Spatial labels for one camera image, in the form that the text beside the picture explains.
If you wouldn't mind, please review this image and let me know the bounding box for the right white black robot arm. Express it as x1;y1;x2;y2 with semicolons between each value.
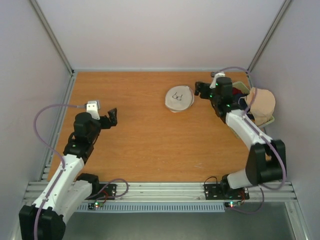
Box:
194;76;287;199

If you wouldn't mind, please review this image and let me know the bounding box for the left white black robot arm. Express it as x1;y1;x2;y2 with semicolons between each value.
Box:
18;102;118;240

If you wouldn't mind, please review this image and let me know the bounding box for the beige bra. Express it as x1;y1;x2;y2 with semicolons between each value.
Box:
244;87;276;126

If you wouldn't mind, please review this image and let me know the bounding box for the red garment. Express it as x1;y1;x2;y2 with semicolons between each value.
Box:
232;87;243;96

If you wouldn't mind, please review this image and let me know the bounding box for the green perforated plastic basket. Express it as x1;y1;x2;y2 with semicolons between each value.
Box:
232;81;275;129

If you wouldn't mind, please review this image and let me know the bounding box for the navy blue garment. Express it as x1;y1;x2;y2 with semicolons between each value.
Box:
233;93;248;111

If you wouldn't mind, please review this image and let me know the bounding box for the left circuit board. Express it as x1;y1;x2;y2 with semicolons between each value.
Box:
87;201;104;210

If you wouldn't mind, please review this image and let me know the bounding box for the circuit board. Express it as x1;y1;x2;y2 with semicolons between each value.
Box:
224;200;244;208
87;201;104;210

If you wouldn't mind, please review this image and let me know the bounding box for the right circuit board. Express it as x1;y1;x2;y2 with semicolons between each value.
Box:
224;200;244;208

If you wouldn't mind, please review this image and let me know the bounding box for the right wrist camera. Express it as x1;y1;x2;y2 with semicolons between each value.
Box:
209;71;226;89

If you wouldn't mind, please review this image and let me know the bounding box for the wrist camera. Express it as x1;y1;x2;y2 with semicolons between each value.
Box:
85;100;100;120
209;71;226;89

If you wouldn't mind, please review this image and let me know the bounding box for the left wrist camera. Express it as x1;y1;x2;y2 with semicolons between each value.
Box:
85;100;100;120

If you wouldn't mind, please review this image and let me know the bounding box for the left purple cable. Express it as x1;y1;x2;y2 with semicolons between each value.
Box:
33;104;88;240

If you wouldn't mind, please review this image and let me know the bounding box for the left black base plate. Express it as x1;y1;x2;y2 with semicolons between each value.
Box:
86;183;117;201

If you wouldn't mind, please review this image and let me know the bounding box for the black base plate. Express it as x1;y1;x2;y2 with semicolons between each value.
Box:
203;183;250;201
86;183;117;201

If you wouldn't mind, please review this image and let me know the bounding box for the left aluminium side rail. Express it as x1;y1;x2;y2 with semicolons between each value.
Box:
36;71;78;182

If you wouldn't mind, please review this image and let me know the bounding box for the grey slotted cable duct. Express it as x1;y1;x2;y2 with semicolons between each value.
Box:
76;202;225;214

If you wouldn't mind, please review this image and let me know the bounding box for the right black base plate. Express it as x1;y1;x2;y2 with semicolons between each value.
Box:
203;183;250;201

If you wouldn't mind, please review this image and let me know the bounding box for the right aluminium frame post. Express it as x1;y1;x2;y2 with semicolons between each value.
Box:
247;0;293;72

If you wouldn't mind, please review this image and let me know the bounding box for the aluminium frame post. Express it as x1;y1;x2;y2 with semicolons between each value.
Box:
29;0;74;76
247;0;293;72

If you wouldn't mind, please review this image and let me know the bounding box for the aluminium front rail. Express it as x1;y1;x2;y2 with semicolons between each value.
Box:
23;181;297;202

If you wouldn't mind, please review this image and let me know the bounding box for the left aluminium frame post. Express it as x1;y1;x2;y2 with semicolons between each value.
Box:
29;0;74;76

